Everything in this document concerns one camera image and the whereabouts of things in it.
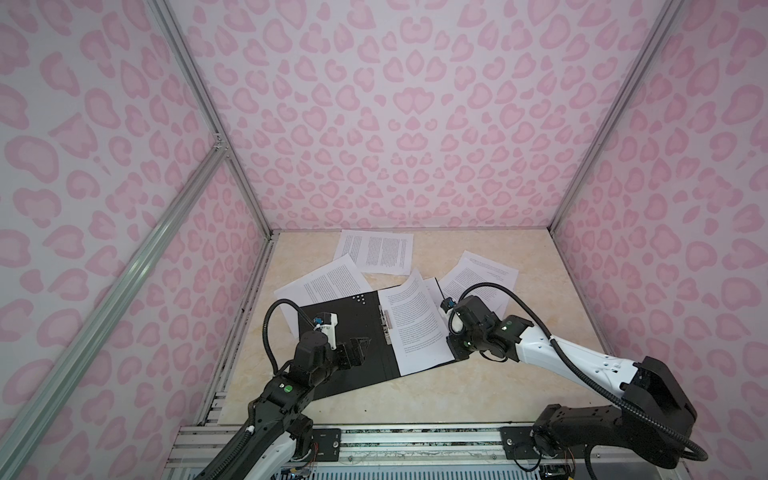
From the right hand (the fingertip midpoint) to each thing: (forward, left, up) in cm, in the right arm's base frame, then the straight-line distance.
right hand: (449, 341), depth 82 cm
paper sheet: (+38, +23, -8) cm, 45 cm away
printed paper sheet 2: (+6, +8, -7) cm, 13 cm away
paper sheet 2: (+31, -11, -8) cm, 34 cm away
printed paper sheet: (+27, +35, -8) cm, 45 cm away
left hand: (-1, +25, +3) cm, 25 cm away
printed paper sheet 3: (+21, +2, -8) cm, 22 cm away
